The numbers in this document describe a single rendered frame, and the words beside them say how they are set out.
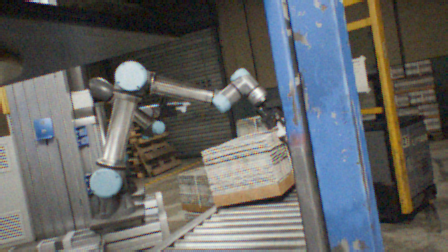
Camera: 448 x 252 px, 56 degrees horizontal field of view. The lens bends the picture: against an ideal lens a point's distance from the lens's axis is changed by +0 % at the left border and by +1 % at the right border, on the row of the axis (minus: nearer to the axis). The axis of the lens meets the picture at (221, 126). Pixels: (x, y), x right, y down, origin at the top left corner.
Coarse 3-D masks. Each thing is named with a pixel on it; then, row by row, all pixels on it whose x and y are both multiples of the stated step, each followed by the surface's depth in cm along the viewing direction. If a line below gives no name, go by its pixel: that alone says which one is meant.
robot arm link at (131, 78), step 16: (128, 64) 162; (128, 80) 161; (144, 80) 162; (128, 96) 162; (112, 112) 166; (128, 112) 164; (112, 128) 164; (128, 128) 166; (112, 144) 163; (112, 160) 163; (96, 176) 160; (112, 176) 161; (96, 192) 161; (112, 192) 162
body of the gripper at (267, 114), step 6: (264, 96) 170; (258, 102) 170; (264, 102) 171; (258, 108) 172; (264, 108) 171; (270, 108) 170; (276, 108) 168; (264, 114) 171; (270, 114) 168; (282, 114) 168; (264, 120) 170; (270, 120) 169; (276, 120) 168; (270, 126) 169
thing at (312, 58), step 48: (288, 0) 49; (336, 0) 49; (288, 48) 50; (336, 48) 47; (288, 96) 50; (336, 96) 48; (288, 144) 51; (336, 144) 49; (336, 192) 49; (336, 240) 50
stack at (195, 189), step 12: (204, 168) 260; (180, 180) 255; (192, 180) 246; (204, 180) 237; (180, 192) 256; (192, 192) 248; (204, 192) 240; (192, 204) 250; (204, 204) 242; (192, 216) 252
